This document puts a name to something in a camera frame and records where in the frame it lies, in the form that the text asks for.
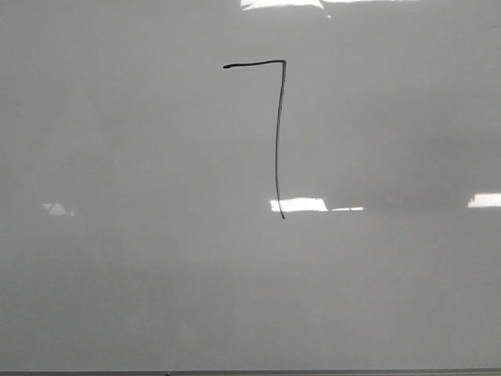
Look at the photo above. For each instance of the white glossy whiteboard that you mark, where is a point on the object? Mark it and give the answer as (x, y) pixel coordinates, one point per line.
(249, 185)

